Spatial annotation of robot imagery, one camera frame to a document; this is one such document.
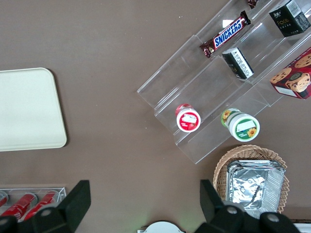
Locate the Snickers chocolate bar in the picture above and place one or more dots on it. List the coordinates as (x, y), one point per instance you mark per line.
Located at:
(227, 34)
(252, 3)

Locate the stack of aluminium foil trays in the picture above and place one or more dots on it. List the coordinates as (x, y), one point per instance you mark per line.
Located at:
(252, 187)

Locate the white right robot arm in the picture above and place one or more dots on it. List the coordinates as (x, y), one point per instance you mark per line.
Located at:
(160, 228)

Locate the green sunflower yogurt cup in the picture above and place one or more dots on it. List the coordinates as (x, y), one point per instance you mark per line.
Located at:
(244, 128)

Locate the black carton with white label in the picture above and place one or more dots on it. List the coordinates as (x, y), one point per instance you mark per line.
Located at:
(239, 64)

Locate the white rectangular snack bin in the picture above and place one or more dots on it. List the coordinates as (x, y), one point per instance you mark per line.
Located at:
(306, 229)

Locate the clear acrylic stepped shelf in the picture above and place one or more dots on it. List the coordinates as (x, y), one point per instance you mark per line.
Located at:
(194, 72)

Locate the red chocolate chip cookie box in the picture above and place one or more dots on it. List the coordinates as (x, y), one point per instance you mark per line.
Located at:
(296, 75)

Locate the cream rectangular plastic tray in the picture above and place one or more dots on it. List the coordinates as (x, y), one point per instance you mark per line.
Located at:
(26, 109)

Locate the clear acrylic bottle rack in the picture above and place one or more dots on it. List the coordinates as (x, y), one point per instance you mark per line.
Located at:
(61, 191)

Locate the red strawberry yogurt cup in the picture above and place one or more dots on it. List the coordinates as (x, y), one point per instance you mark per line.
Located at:
(188, 120)

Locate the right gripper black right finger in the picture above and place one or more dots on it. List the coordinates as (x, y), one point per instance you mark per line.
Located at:
(213, 213)

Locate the light wicker basket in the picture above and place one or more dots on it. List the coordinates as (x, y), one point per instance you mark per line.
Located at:
(222, 167)

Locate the black carton with gold print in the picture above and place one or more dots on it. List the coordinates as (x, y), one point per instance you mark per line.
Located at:
(286, 21)

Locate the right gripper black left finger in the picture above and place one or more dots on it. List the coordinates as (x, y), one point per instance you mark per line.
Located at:
(73, 206)

